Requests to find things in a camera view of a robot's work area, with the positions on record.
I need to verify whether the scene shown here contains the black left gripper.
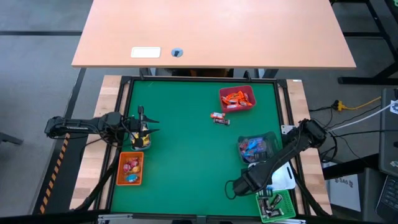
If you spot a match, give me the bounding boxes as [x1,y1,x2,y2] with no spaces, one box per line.
[121,105,160,149]

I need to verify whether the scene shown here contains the yellow sour candy packet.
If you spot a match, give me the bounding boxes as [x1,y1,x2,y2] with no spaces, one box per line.
[132,132,152,149]

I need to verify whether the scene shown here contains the purple candy packet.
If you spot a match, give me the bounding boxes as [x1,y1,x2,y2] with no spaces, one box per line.
[256,138,268,155]
[239,139,251,155]

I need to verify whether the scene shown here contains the blue candy packet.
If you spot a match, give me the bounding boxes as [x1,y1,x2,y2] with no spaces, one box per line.
[245,138,261,153]

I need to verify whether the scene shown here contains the red plastic bin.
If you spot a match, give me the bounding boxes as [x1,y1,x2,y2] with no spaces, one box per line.
[218,85,257,114]

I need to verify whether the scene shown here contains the clear teal plastic bin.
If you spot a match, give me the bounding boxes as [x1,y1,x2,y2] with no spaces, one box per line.
[129,123,152,152]

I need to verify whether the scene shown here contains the white plastic bin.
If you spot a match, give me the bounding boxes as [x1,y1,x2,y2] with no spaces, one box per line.
[248,161,297,192]

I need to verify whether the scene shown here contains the green plastic basket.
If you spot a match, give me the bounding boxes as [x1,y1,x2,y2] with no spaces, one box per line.
[255,189,297,224]

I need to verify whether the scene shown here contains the dark translucent plastic bin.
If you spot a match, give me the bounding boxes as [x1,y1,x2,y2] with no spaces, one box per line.
[238,131,280,164]

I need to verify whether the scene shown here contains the green table mat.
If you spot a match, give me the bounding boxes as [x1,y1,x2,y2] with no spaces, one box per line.
[110,80,285,218]

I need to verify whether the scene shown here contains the orange plastic bin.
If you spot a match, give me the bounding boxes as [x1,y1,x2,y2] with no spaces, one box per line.
[116,151,146,187]

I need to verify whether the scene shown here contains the silver aluminium bar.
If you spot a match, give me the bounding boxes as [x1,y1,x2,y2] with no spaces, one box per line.
[97,213,307,224]

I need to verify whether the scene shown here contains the white box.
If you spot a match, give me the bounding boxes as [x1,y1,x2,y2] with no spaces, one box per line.
[328,173,362,213]

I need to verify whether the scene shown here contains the black hazard striped base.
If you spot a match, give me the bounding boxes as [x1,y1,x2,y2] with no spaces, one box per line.
[32,124,90,216]

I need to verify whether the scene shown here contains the light wooden desk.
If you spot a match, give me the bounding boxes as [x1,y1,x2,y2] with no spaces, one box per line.
[71,0,357,69]

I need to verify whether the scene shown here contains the grey chair leg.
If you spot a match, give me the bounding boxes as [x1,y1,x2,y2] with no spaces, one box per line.
[0,131,25,147]

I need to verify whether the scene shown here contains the black keyboard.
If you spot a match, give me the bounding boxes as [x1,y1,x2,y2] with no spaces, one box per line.
[375,175,398,224]

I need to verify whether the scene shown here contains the black computer case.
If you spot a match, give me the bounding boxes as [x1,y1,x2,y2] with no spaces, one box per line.
[378,88,398,179]

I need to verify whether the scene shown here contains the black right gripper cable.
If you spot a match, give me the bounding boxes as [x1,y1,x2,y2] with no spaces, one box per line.
[224,179,237,200]

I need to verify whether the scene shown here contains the black table frame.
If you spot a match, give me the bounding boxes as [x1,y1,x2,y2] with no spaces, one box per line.
[104,74,301,218]

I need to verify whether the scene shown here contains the yellow cable with plug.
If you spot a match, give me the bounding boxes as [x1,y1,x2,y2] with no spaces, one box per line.
[334,96,382,112]

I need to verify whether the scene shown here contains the black power cable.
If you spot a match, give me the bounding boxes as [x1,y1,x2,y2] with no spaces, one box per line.
[326,129,398,139]

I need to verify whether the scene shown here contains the white cable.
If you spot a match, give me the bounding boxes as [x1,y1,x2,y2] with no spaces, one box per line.
[331,103,393,131]

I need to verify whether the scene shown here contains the black desk leg frame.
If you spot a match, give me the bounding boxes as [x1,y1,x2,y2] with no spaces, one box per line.
[329,0,398,86]

